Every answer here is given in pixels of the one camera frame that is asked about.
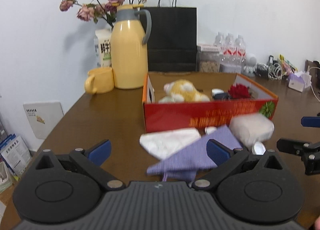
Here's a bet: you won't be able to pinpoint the yellow ceramic mug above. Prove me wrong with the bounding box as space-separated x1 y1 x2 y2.
84 67 114 95

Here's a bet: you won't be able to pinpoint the water bottle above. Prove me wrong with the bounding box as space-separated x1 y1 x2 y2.
235 35 246 65
214 32 225 55
224 33 236 63

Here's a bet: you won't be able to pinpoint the middle water bottle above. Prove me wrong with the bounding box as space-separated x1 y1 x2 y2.
224 33 236 63

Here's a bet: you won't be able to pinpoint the left water bottle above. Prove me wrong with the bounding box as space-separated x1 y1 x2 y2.
214 32 225 55

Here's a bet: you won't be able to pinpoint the red artificial rose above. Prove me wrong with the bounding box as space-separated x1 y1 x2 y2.
228 84 251 99

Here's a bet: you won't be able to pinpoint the decorated tin box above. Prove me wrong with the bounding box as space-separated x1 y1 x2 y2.
219 63 242 73

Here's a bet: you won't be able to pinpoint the yellow white plush toy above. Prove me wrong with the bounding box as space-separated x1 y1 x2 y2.
158 79 210 103

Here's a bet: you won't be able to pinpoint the navy blue zip pouch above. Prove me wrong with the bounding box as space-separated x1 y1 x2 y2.
213 92 231 101

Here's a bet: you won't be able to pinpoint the black paper bag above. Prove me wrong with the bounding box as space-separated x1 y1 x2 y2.
146 0 197 72

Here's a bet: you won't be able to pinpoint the white robot figurine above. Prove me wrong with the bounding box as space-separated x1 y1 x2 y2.
243 53 257 77

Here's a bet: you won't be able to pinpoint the right water bottle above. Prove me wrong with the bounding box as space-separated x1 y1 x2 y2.
235 35 246 65

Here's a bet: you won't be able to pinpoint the white round lid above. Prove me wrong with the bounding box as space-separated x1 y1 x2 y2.
251 142 266 155

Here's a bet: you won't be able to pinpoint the purple cloth pouch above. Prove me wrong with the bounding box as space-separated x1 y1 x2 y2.
146 125 241 182

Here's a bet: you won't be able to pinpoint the colourful snack packets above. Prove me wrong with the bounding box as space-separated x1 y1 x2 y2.
278 54 298 76

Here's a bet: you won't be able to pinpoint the blue white booklets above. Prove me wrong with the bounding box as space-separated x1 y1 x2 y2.
1 134 31 177

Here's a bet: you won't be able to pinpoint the purple tissue box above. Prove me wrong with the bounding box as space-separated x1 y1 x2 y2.
288 71 311 92

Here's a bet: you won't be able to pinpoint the clear container with nuts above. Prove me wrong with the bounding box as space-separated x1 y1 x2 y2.
197 52 221 73

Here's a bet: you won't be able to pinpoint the red cardboard pumpkin box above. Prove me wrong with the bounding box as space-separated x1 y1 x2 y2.
142 72 278 132

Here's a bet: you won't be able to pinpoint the white milk carton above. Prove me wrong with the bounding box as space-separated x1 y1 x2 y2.
94 28 112 67

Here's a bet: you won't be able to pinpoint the white tissue packet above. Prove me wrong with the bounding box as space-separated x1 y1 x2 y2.
139 128 201 160

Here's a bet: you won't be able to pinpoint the small white cup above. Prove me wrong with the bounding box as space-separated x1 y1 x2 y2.
212 89 224 96

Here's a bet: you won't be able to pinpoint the tangled chargers and cables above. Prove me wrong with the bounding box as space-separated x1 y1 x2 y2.
256 55 284 81

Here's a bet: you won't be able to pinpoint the yellow thermos jug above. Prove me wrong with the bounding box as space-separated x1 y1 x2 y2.
110 4 152 89

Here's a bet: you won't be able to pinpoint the white flat box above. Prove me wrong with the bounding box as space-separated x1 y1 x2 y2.
197 44 221 53

